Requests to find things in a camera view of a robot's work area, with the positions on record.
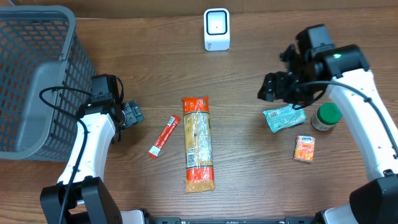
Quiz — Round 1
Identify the green lid jar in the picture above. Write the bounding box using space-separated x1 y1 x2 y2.
310 103 342 131

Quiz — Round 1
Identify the grey plastic shopping basket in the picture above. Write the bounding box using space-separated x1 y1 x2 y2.
1 6 96 161

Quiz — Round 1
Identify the white barcode scanner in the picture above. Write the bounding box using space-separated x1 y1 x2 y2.
203 8 231 51

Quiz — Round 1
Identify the orange kleenex tissue pack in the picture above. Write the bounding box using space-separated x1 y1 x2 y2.
294 136 315 162

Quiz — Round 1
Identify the teal wet wipes pack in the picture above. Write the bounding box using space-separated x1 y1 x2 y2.
263 104 307 133

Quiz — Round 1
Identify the red stick packet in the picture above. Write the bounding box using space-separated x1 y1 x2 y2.
148 114 181 159

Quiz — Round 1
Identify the long spaghetti pasta package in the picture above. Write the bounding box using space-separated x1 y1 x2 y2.
182 96 215 193

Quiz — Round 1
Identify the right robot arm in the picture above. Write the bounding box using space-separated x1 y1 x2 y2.
257 24 397 223

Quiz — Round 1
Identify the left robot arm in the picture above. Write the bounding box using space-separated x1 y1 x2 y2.
40 74 144 223

